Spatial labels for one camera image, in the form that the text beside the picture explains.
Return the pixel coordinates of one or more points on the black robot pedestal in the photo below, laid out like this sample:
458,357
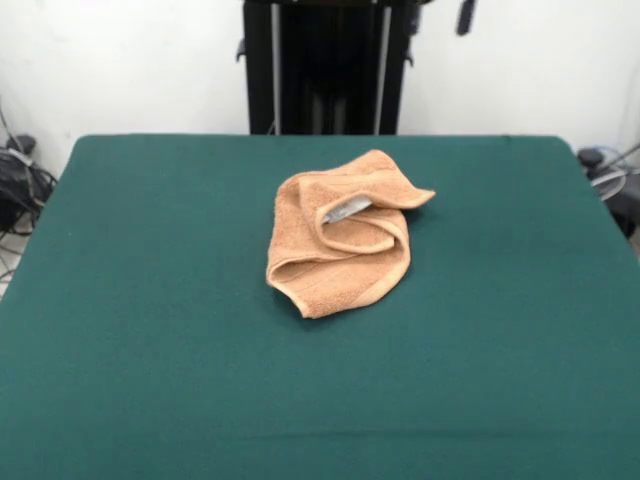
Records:
325,60

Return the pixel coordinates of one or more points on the tan terry towel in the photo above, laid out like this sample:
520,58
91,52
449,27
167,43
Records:
310,200

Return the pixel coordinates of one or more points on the dark green table cloth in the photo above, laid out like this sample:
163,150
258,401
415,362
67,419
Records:
150,350

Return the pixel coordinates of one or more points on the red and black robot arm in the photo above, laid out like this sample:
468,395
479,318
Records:
465,15

